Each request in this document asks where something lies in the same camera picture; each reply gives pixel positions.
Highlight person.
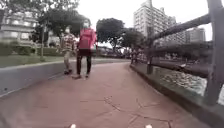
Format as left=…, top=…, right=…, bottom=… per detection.
left=60, top=25, right=78, bottom=76
left=72, top=18, right=98, bottom=80

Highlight row of trees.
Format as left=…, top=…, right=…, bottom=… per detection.
left=0, top=0, right=148, bottom=63

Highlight reddish paved path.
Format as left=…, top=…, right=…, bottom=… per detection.
left=0, top=61, right=214, bottom=128

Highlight tall pale apartment buildings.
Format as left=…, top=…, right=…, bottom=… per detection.
left=133, top=0, right=207, bottom=48

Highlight river water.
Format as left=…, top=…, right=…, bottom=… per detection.
left=151, top=63, right=224, bottom=106

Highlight grey concrete kerb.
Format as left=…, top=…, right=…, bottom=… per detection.
left=129, top=62, right=224, bottom=128

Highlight green hedge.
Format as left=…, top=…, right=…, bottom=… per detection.
left=0, top=42, right=64, bottom=57

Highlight grass strip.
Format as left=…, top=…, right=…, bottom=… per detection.
left=0, top=53, right=129, bottom=69

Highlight low building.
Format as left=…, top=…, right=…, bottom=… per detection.
left=0, top=11, right=39, bottom=46

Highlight dark wooden railing fence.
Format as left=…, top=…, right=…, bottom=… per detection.
left=128, top=0, right=224, bottom=107

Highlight low grey concrete wall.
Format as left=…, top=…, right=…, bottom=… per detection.
left=0, top=59, right=131, bottom=98

